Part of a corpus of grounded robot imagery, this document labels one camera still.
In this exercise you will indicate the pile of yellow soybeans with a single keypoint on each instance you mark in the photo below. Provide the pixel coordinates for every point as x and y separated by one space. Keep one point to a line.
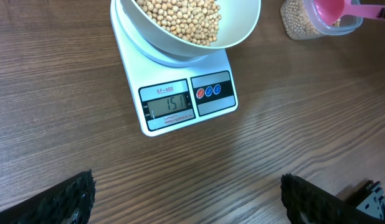
301 22

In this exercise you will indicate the white digital kitchen scale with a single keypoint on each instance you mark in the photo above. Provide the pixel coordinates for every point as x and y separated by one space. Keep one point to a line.
171 92

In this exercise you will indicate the clear plastic container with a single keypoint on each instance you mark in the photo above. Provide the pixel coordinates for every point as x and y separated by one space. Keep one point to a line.
347 24

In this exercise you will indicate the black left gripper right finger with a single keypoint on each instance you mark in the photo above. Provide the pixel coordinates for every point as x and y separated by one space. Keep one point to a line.
307 203

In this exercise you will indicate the pink plastic scoop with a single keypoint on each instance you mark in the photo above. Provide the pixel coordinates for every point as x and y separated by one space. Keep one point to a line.
331 10

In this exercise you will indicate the soybeans in white bowl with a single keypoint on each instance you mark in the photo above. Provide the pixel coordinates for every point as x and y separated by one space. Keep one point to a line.
196 21

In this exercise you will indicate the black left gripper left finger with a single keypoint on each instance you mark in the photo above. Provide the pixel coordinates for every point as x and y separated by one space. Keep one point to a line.
70 201

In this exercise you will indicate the white round bowl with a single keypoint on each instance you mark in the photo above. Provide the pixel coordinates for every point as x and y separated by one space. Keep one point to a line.
239 18

